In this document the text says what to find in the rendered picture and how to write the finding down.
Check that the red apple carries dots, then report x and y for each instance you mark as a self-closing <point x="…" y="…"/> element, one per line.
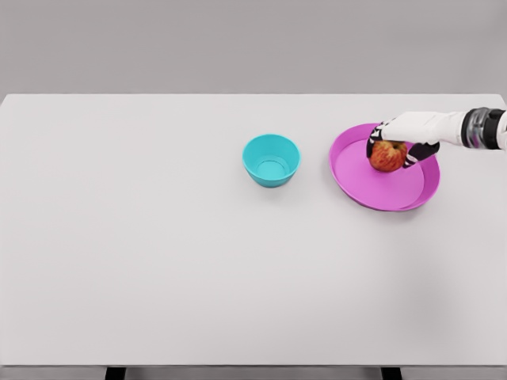
<point x="388" y="156"/>

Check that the pink plate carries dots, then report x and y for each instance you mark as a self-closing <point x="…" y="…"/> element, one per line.
<point x="380" y="186"/>

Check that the blue bowl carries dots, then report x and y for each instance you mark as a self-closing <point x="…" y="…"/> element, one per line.
<point x="271" y="160"/>

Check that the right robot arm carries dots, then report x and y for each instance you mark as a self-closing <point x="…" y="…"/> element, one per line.
<point x="475" y="128"/>

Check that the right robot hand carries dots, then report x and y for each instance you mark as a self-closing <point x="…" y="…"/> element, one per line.
<point x="412" y="126"/>

